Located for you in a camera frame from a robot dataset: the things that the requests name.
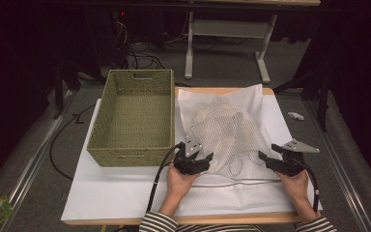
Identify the hand-held gripper black cable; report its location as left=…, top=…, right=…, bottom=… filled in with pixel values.
left=146, top=142, right=184, bottom=214
left=298, top=159, right=321, bottom=214

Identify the metal floor rail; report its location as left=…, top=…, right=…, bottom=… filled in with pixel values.
left=303, top=100, right=371, bottom=232
left=0, top=90, right=79, bottom=232

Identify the left hand-held gripper black cable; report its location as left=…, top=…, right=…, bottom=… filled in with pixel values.
left=146, top=142, right=184, bottom=214

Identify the crumpled white paper scrap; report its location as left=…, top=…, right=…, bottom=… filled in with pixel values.
left=287, top=111, right=305, bottom=122

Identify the black floor cable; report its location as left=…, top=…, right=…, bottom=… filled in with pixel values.
left=48, top=102, right=97, bottom=181

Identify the white metal desk frame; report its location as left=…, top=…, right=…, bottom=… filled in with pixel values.
left=184, top=0, right=322, bottom=85

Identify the white cloth sheet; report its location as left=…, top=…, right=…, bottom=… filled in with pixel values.
left=176, top=83, right=292, bottom=215

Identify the person's right hand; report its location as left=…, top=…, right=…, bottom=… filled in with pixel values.
left=274, top=169, right=311, bottom=208

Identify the beige garment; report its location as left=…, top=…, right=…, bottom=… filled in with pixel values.
left=189, top=96, right=271, bottom=176

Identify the person's left hand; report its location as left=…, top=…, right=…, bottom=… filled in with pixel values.
left=166, top=161, right=201, bottom=208

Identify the right hand-held gripper black cable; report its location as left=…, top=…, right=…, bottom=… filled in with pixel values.
left=298, top=159, right=321, bottom=214

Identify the tangle of black cables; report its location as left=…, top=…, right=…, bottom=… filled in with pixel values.
left=113, top=18, right=166, bottom=71

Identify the black metal stand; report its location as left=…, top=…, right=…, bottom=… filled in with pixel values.
left=272, top=69, right=331, bottom=132
left=52, top=57, right=82, bottom=121

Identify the green woven basket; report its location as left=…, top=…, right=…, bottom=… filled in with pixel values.
left=86, top=69, right=176, bottom=168

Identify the white board table cover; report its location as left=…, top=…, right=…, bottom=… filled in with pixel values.
left=60, top=93, right=323, bottom=223

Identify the wooden table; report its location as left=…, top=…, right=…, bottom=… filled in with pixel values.
left=63, top=86, right=317, bottom=226

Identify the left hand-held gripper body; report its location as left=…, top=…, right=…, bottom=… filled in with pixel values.
left=172, top=133, right=209, bottom=176

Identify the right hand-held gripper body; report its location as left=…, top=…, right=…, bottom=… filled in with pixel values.
left=265, top=138, right=321, bottom=178

